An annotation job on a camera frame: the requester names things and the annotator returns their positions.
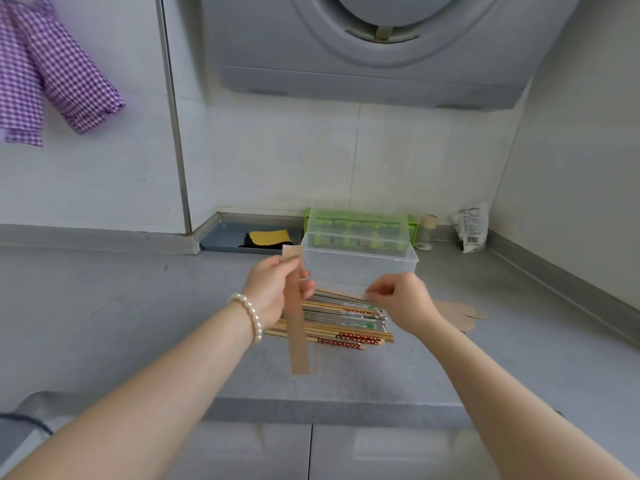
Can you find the brown paper chopstick sleeve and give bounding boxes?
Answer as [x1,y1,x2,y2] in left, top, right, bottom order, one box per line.
[281,244,312,376]

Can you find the dark cord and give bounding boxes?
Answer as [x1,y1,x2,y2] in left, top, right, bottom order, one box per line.
[0,413,55,437]

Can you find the person's right hand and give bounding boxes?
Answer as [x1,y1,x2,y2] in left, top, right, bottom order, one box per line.
[365,272,444,338]

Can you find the small clear jar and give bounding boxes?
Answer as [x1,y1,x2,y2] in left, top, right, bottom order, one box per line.
[414,214,440,252]

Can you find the purple checked cloth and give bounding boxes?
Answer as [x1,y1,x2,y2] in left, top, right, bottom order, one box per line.
[0,0,126,147]

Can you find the grey range hood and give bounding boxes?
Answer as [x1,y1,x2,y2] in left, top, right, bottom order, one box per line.
[199,0,587,112]

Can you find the clear plastic storage box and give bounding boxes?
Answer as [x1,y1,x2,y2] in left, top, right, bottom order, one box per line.
[300,210,420,286]

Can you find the flat brown paper sleeves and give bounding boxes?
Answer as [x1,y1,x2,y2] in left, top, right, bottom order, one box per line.
[431,300,487,335]

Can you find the black cloth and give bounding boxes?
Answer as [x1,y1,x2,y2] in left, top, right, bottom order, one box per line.
[238,232,297,250]

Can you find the person's left hand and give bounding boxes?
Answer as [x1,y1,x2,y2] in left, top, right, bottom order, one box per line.
[242,255,317,332]

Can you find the white plastic packet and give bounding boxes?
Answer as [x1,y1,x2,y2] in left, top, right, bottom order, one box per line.
[451,203,490,254]

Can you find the yellow sponge cloth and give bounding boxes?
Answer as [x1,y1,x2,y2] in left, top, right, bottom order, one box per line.
[248,229,292,249]

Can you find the grey metal pipe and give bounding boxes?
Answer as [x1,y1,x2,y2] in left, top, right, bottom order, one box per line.
[154,0,194,236]

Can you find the white pearl bracelet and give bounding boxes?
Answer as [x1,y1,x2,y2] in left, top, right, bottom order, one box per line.
[228,293,264,344]

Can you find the pile of wooden chopsticks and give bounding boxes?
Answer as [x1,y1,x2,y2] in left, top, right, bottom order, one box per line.
[262,288,396,350]

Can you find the person's left forearm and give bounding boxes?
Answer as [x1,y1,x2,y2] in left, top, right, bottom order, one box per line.
[0,301,257,480]

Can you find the grey-blue tray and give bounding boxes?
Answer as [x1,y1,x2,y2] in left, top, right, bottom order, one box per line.
[199,222,306,256]

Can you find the green plastic container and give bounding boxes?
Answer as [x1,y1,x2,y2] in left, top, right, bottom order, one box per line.
[304,208,420,247]

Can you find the person's right forearm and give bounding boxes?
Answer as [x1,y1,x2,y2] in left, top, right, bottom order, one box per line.
[416,316,640,480]

